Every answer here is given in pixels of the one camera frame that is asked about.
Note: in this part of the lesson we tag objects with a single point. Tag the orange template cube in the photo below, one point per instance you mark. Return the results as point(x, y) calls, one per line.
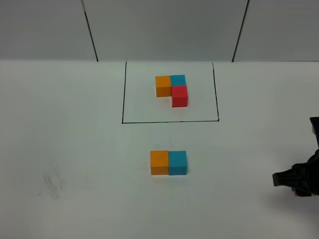
point(163, 86)

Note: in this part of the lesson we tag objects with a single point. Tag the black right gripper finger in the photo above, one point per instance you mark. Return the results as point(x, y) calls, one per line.
point(291, 178)

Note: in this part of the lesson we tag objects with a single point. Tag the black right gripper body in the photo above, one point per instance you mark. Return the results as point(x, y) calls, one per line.
point(313, 162)

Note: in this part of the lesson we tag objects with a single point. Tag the blue template cube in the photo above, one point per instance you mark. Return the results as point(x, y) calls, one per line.
point(178, 80)

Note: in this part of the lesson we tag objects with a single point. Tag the red template cube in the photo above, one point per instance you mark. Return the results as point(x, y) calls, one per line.
point(179, 96)

